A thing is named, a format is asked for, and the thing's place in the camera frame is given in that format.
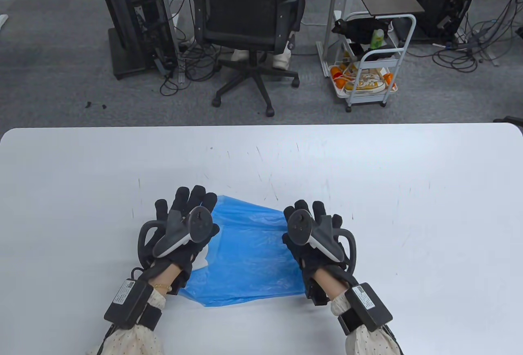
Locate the person's right hand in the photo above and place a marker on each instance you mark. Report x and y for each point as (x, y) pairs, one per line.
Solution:
(302, 261)

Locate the person's left hand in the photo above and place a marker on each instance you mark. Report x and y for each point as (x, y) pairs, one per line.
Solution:
(182, 202)

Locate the blue plastic bag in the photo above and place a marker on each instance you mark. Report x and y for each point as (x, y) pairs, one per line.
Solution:
(253, 257)

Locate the person's right forearm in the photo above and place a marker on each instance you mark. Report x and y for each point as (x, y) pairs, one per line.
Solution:
(367, 340)

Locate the person's left forearm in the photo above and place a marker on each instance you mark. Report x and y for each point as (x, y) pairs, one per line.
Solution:
(139, 338)

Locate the black bag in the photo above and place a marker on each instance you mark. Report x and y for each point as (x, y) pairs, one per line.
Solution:
(359, 30)

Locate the grey right hand controller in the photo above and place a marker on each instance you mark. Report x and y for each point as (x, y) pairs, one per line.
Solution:
(300, 226)

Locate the black right wrist box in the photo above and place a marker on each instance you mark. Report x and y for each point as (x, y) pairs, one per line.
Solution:
(367, 304)

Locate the black wrist box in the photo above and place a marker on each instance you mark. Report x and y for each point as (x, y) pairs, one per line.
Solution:
(367, 304)
(126, 300)

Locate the black left wrist box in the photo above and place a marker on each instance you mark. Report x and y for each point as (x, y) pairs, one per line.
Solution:
(126, 300)

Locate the yellow white sneaker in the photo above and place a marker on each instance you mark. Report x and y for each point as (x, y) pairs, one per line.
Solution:
(367, 86)
(355, 71)

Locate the black computer tower on stand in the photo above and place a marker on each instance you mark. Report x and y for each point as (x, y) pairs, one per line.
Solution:
(130, 16)

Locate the black office chair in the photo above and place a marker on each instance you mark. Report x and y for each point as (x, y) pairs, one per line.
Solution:
(245, 3)

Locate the green bottle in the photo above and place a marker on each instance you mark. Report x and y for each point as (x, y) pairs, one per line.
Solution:
(377, 39)

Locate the black chair armrest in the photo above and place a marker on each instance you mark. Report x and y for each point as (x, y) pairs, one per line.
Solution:
(510, 121)

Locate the white utility cart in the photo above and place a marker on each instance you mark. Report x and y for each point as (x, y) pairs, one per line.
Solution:
(408, 32)

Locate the silver metal frame post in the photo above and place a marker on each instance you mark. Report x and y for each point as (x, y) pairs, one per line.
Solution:
(163, 3)

